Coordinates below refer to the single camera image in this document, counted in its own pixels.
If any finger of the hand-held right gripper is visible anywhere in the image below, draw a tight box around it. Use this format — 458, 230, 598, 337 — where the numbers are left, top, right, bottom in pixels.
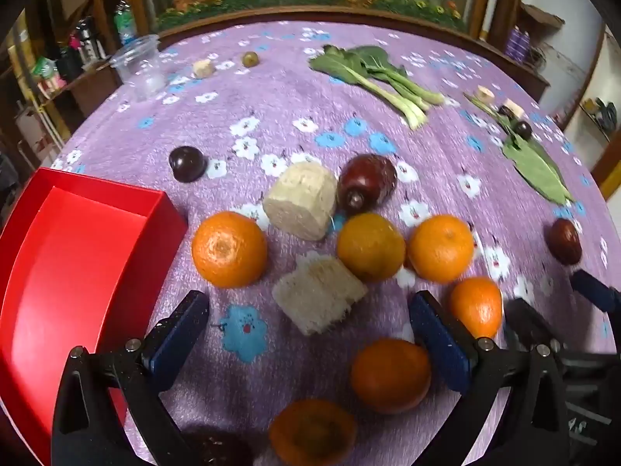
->
570, 269, 621, 314
505, 297, 566, 351

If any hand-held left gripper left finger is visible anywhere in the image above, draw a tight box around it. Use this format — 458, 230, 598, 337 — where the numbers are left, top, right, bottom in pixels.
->
51, 290, 210, 466

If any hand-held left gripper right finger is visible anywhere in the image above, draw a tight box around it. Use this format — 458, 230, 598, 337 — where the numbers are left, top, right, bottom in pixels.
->
408, 290, 571, 466

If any orange mandarin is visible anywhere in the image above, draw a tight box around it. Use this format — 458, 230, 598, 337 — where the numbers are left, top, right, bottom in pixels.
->
350, 338, 432, 415
191, 211, 269, 289
408, 214, 475, 283
337, 212, 407, 282
269, 399, 358, 464
448, 276, 503, 339

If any glossy red jujube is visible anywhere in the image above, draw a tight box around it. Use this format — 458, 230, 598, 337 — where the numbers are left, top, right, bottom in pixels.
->
549, 218, 582, 266

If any wrinkled dark date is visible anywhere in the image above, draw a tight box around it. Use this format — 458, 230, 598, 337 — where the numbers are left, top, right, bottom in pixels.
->
179, 426, 254, 466

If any red cardboard box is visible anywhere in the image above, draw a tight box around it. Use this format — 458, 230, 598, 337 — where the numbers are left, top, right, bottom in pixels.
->
0, 167, 189, 464

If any large dark red date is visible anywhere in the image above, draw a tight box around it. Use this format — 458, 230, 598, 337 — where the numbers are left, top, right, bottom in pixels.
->
337, 153, 399, 216

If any green leaf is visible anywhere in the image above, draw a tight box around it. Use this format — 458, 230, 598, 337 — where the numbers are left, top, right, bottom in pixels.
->
502, 138, 574, 206

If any dark purple plum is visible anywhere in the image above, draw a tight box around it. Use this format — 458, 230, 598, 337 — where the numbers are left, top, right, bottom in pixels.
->
169, 146, 208, 184

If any purple bottle pack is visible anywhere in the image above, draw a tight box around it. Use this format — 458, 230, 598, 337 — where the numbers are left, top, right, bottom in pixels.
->
505, 26, 533, 62

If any purple floral tablecloth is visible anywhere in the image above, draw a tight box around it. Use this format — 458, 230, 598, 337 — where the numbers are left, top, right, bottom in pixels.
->
0, 19, 617, 466

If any wooden cabinet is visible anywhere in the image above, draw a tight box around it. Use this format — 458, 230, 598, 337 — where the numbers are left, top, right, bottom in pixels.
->
10, 56, 124, 156

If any green bok choy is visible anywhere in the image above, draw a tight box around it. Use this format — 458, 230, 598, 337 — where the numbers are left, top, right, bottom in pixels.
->
309, 45, 446, 130

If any clear plastic cup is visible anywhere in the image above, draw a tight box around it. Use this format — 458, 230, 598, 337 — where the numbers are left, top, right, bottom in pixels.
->
109, 34, 167, 103

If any green snack bag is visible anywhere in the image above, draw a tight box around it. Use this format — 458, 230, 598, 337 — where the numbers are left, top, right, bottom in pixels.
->
30, 56, 65, 92

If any green label water bottle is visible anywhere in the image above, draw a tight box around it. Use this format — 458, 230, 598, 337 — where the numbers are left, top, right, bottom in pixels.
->
114, 2, 137, 48

